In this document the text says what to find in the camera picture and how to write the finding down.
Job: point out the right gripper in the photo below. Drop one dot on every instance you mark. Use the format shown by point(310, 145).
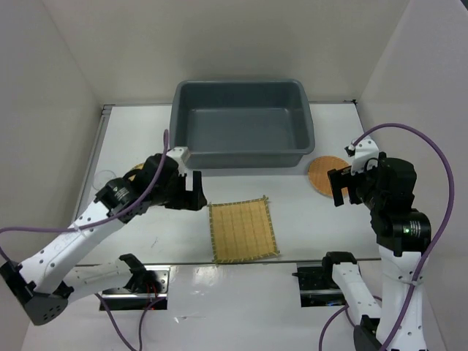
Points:
point(344, 176)

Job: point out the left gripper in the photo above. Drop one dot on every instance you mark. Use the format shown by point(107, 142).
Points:
point(192, 199)

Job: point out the round orange woven tray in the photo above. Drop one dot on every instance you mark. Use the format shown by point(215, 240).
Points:
point(318, 172)

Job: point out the rectangular bamboo mat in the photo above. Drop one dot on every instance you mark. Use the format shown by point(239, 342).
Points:
point(242, 231)

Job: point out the round green-rimmed bamboo tray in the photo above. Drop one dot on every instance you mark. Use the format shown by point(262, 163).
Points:
point(130, 175)

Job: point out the clear plastic cup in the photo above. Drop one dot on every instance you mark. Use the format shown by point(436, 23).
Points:
point(101, 178)

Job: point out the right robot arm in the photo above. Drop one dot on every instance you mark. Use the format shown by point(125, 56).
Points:
point(396, 322)

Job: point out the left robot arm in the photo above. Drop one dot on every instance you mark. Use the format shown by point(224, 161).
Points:
point(46, 283)

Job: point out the grey plastic bin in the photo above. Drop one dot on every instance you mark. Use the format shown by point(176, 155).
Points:
point(229, 124)

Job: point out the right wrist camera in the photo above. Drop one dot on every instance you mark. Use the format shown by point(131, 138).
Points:
point(364, 156)

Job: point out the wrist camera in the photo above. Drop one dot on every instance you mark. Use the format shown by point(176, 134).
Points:
point(181, 155)
point(364, 156)

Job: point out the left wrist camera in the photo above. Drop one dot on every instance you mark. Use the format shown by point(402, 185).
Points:
point(181, 155)

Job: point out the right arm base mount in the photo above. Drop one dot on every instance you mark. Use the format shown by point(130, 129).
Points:
point(315, 287)

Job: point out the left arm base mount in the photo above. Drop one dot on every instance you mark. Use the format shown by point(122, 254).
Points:
point(153, 290)

